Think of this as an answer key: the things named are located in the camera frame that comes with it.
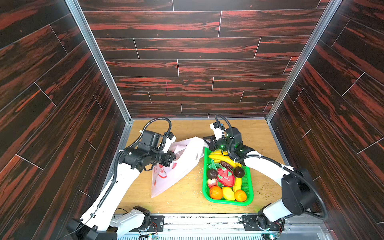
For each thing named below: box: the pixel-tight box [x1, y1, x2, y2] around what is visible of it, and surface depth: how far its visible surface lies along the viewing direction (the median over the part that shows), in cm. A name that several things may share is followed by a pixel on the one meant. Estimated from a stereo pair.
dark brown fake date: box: [220, 160, 234, 170], surface depth 88 cm
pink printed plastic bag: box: [150, 136, 208, 198], surface depth 72 cm
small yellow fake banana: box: [233, 177, 242, 193], surface depth 84 cm
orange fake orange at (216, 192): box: [210, 185, 223, 200], surface depth 79 cm
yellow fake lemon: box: [222, 186, 235, 201], surface depth 80 cm
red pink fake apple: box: [207, 178, 218, 189], surface depth 84 cm
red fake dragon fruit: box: [217, 167, 236, 188], surface depth 82 cm
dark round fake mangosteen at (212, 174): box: [207, 169, 218, 180], surface depth 82 cm
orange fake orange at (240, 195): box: [234, 189, 247, 202], surface depth 76 cm
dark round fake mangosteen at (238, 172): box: [233, 166, 245, 178], surface depth 86 cm
